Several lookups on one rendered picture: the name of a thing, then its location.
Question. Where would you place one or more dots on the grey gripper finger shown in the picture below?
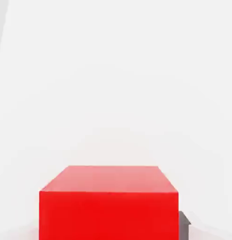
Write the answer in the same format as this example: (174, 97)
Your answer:
(183, 227)

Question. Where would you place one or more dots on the small red cube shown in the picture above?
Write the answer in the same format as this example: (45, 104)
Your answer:
(108, 211)

